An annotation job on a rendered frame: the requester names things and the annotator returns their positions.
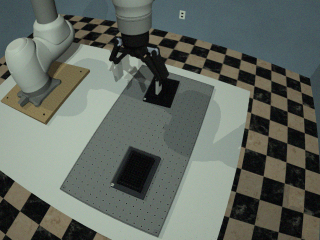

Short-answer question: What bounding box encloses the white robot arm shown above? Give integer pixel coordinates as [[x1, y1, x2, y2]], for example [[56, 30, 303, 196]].
[[5, 0, 155, 107]]

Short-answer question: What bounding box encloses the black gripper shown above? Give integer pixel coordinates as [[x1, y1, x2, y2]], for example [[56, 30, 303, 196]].
[[109, 31, 169, 95]]

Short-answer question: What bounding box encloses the black well plate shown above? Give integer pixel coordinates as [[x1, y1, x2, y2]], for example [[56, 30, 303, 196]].
[[117, 151, 155, 193], [148, 78, 175, 102]]

